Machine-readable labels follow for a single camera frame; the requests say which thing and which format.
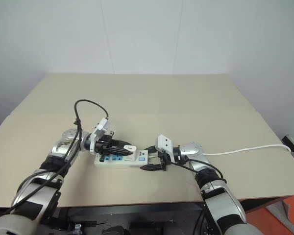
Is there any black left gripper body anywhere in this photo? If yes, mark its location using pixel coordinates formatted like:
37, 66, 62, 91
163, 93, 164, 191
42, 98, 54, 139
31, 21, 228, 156
89, 133, 114, 163

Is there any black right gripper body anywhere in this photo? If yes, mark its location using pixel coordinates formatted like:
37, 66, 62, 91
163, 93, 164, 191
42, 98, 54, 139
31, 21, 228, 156
156, 151, 169, 172

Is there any white charger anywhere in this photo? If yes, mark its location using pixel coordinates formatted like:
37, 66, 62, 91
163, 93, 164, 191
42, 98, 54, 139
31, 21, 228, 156
123, 144, 138, 162

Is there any white power strip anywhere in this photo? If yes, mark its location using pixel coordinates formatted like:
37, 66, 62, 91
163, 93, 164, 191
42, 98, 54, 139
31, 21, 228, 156
94, 148, 149, 168

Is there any dark rounded shape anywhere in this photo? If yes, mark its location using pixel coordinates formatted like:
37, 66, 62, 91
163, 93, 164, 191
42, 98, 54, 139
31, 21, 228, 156
101, 226, 128, 235

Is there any grey crumpled cloth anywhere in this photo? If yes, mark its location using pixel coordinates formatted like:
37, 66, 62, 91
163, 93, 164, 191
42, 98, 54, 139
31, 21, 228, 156
266, 195, 294, 230

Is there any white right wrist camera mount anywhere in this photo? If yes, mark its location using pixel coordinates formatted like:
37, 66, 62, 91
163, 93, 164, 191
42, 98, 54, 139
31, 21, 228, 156
155, 134, 174, 157

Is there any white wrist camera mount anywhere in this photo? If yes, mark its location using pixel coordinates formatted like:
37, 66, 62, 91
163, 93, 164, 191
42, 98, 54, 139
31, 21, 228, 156
91, 117, 116, 141
155, 134, 174, 157

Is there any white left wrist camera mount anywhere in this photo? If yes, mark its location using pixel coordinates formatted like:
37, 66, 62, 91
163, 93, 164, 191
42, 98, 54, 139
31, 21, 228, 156
91, 117, 116, 141

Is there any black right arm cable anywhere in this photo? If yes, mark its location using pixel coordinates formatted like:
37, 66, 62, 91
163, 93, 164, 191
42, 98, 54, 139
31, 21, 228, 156
161, 149, 228, 184

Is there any black table frame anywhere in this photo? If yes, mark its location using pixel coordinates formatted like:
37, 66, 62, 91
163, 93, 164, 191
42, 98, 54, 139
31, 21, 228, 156
38, 202, 213, 235

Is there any white power strip cord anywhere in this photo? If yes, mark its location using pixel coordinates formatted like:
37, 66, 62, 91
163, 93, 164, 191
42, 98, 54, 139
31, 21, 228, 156
202, 144, 293, 156

